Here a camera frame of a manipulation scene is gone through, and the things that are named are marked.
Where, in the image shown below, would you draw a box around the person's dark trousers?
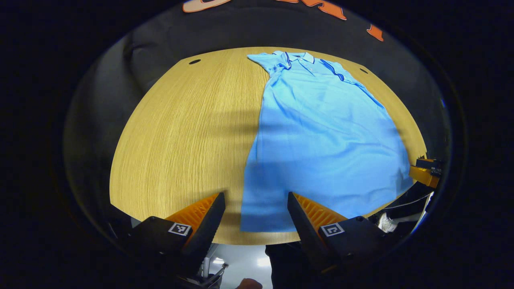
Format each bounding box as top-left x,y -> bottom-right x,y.
265,242 -> 318,289

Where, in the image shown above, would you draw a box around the light blue polo T-shirt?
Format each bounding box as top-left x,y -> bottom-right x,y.
240,50 -> 414,233

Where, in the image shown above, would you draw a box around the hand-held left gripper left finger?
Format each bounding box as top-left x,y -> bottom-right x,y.
128,192 -> 226,277

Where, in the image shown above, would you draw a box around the grey metal frame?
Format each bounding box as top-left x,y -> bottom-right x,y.
199,257 -> 229,288

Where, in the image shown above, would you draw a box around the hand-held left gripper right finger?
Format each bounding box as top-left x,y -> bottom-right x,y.
287,192 -> 388,273

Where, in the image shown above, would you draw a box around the person's white shoe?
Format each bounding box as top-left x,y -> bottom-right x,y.
377,212 -> 398,233

